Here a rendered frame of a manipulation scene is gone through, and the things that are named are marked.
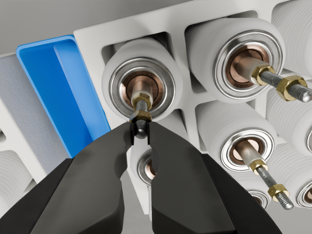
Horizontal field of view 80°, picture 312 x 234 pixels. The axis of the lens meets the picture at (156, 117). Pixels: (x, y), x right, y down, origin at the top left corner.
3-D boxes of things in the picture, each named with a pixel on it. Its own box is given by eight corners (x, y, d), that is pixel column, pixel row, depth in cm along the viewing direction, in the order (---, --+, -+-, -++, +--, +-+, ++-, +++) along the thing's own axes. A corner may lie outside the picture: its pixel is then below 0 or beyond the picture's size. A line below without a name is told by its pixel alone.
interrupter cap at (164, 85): (95, 90, 21) (94, 92, 21) (141, 40, 19) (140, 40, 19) (143, 129, 24) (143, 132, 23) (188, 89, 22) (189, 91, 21)
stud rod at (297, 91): (247, 75, 20) (300, 104, 13) (248, 66, 19) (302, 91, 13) (257, 73, 20) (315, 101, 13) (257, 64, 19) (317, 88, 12)
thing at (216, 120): (216, 124, 45) (255, 181, 29) (179, 112, 43) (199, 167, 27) (237, 87, 41) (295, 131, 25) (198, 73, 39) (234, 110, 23)
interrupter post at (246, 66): (234, 79, 22) (248, 88, 19) (234, 57, 20) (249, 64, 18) (255, 74, 21) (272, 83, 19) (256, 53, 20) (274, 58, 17)
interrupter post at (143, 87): (127, 90, 22) (125, 101, 19) (142, 75, 21) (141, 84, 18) (142, 103, 22) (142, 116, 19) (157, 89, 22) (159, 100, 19)
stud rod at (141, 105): (136, 98, 20) (132, 138, 13) (139, 90, 20) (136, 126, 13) (145, 101, 20) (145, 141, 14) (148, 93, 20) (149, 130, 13)
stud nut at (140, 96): (130, 106, 19) (129, 109, 18) (135, 90, 18) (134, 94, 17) (148, 111, 19) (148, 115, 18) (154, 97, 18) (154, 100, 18)
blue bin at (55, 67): (45, 39, 41) (10, 47, 31) (94, 29, 41) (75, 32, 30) (92, 147, 55) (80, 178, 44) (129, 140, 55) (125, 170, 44)
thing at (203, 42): (181, 74, 39) (206, 113, 23) (174, 25, 35) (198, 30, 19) (227, 65, 39) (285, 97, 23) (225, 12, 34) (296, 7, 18)
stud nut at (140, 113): (126, 125, 15) (126, 130, 15) (133, 107, 15) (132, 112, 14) (149, 131, 16) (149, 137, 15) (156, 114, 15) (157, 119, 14)
